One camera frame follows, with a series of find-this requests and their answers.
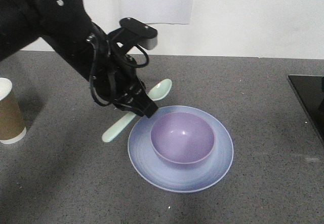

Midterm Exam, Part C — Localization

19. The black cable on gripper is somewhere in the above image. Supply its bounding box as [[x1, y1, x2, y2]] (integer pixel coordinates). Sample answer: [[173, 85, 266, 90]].
[[86, 32, 150, 107]]

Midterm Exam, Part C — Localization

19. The mint green plastic spoon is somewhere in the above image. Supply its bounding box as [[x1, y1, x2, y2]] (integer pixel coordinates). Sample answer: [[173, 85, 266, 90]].
[[102, 79, 172, 142]]

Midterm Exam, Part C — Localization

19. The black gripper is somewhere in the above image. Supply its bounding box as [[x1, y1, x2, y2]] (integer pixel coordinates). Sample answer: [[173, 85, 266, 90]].
[[88, 29, 158, 118]]

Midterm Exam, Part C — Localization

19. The white paper sheet on wall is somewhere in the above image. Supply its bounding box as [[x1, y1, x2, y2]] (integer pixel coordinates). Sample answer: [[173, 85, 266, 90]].
[[120, 0, 193, 24]]

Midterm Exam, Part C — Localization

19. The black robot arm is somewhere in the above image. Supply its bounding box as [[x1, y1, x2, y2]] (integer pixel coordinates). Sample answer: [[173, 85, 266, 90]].
[[1, 0, 158, 117]]

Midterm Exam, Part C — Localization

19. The brown paper cup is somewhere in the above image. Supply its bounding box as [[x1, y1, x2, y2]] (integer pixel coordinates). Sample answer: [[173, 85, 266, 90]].
[[1, 78, 27, 144]]

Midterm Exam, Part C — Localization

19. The purple plastic bowl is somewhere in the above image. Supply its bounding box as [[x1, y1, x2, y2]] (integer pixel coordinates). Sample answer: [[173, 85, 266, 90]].
[[150, 112, 216, 168]]

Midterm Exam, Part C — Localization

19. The light blue plate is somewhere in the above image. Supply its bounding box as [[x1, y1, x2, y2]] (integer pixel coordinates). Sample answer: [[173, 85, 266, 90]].
[[128, 105, 234, 193]]

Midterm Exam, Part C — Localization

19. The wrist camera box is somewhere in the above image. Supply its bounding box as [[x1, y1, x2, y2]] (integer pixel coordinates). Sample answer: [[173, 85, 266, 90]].
[[107, 17, 158, 53]]

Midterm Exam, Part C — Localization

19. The black induction cooktop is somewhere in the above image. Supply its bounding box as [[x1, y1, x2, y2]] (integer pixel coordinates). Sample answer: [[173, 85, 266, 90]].
[[288, 74, 323, 143]]

